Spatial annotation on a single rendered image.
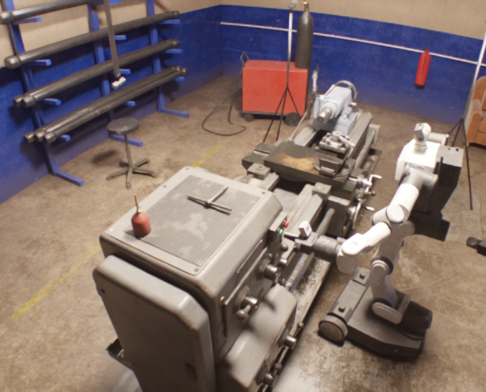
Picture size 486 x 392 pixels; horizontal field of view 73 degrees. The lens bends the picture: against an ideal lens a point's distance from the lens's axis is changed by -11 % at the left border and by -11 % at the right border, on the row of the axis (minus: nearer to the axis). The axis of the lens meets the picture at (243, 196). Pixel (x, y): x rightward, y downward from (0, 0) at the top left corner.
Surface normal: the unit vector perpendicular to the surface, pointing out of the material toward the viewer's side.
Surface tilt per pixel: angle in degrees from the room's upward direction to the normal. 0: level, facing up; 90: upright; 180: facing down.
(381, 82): 90
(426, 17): 90
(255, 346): 32
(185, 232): 0
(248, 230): 45
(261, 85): 90
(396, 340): 0
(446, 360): 0
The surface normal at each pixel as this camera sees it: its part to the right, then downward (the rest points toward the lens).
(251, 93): -0.15, 0.58
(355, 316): 0.00, -0.81
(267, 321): 0.47, -0.53
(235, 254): 0.62, -0.37
